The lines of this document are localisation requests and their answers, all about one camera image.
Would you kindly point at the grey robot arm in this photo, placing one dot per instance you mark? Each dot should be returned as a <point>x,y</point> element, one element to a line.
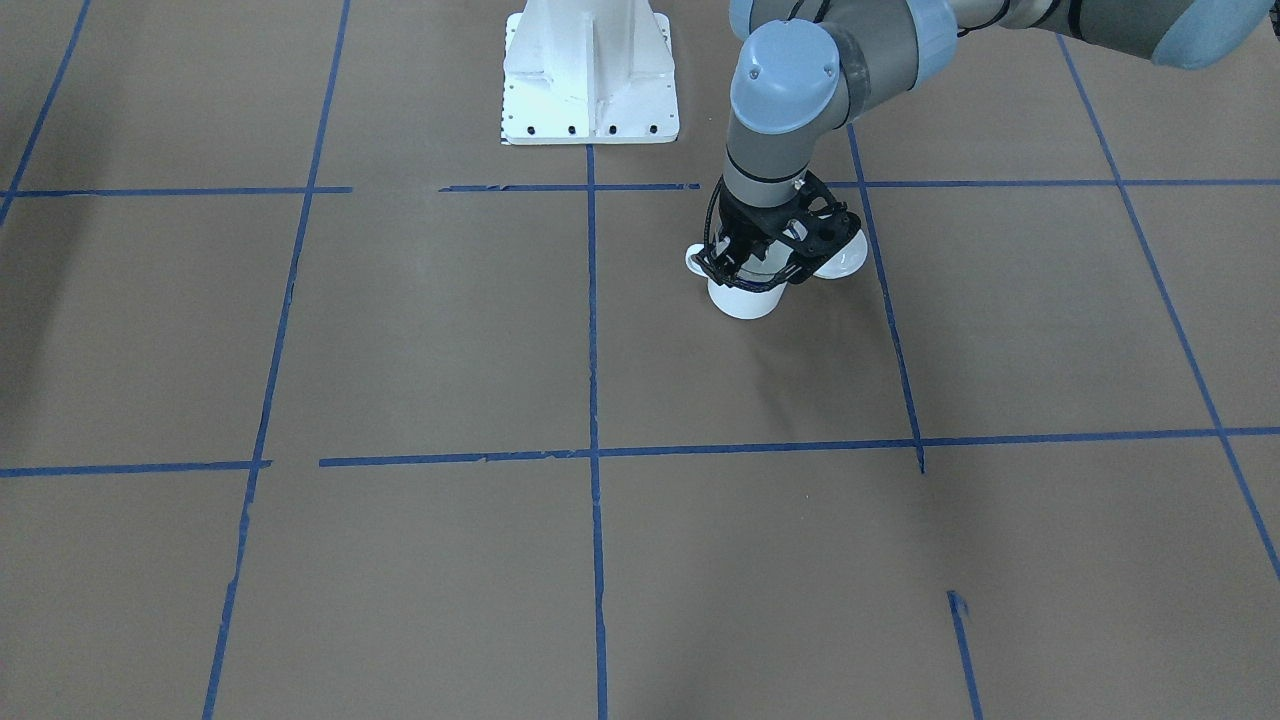
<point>808,67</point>

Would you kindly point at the black wrist camera with cable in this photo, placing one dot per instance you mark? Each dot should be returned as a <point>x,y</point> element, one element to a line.
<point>821,226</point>

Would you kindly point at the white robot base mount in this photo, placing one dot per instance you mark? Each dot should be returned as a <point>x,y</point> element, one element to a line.
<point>588,72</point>

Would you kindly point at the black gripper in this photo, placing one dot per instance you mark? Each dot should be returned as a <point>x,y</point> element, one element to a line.
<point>741,222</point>

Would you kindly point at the white enamel mug lid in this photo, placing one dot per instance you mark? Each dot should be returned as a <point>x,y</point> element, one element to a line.
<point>846,262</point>

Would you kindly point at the white enamel mug blue rim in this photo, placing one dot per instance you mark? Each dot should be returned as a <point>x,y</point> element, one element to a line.
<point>739,304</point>

